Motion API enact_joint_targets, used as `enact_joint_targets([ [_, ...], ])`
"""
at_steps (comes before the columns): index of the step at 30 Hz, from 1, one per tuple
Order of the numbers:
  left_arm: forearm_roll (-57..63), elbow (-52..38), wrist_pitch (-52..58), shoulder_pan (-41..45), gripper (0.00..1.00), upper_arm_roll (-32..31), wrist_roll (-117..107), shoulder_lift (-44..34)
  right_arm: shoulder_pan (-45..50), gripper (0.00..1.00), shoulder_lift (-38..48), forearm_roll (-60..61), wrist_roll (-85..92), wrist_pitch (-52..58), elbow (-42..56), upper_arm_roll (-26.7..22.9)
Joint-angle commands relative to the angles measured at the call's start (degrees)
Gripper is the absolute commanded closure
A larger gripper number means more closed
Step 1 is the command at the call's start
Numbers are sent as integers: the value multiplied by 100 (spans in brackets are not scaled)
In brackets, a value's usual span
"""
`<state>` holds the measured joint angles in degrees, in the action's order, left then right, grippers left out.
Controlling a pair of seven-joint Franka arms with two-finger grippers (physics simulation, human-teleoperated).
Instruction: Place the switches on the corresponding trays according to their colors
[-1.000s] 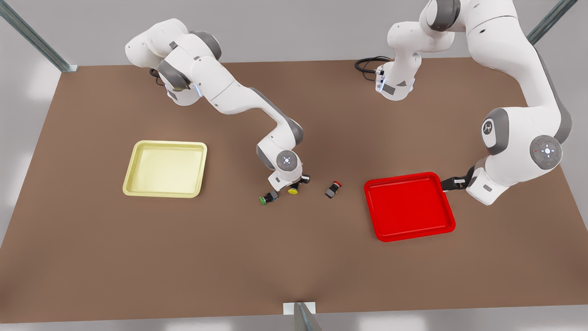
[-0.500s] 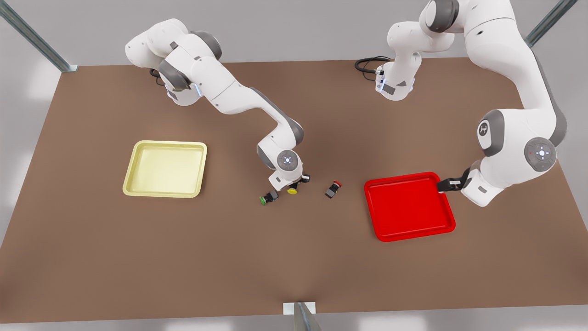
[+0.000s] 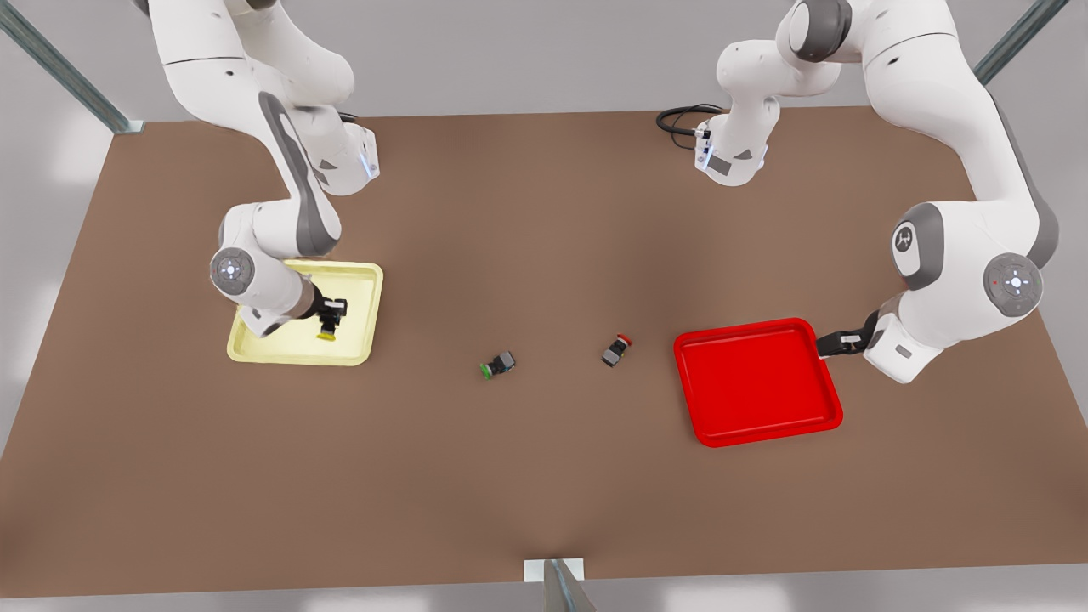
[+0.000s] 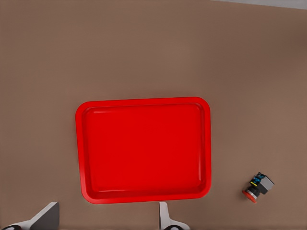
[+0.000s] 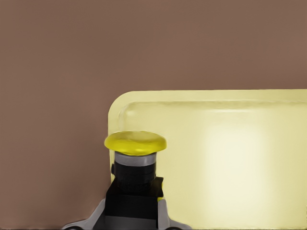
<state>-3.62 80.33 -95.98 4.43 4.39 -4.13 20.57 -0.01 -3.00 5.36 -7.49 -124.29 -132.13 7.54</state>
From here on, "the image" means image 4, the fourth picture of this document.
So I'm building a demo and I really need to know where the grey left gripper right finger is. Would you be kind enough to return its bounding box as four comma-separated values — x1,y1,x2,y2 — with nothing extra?
159,201,190,230

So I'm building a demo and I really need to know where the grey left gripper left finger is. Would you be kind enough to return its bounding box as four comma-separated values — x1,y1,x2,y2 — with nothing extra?
0,201,60,230

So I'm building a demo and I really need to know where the red plastic tray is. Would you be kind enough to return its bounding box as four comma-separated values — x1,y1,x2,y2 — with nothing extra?
75,96,213,205

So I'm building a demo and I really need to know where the red button switch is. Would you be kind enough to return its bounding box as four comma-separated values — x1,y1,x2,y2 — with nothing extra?
242,172,275,204

